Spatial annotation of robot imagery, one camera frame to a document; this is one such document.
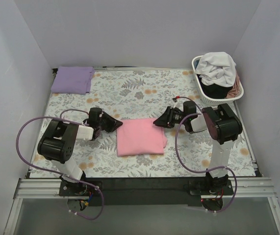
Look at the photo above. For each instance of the brown garment in basket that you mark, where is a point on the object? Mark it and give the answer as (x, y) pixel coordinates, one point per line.
(234, 92)

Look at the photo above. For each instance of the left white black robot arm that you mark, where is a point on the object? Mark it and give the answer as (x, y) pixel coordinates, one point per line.
(57, 144)

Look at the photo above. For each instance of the white laundry basket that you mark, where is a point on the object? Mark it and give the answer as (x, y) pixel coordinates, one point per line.
(208, 100)

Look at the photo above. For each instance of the white t shirt in basket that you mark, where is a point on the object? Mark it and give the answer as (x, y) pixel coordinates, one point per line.
(217, 68)

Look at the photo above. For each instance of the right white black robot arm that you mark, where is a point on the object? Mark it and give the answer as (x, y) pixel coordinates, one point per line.
(224, 127)

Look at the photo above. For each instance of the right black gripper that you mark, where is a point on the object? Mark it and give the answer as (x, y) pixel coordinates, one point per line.
(168, 117)

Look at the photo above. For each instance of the pink t shirt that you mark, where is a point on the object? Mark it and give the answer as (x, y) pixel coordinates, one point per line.
(140, 136)

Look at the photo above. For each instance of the black garment in basket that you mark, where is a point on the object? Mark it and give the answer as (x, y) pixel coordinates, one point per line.
(214, 91)

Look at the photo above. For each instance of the aluminium frame rail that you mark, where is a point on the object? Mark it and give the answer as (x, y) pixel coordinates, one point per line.
(254, 187)

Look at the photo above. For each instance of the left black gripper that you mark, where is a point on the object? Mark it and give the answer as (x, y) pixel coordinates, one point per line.
(106, 121)

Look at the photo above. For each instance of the folded purple t shirt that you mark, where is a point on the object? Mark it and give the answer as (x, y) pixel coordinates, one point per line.
(73, 80)

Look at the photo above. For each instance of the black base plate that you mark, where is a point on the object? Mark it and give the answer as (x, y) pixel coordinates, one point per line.
(156, 191)

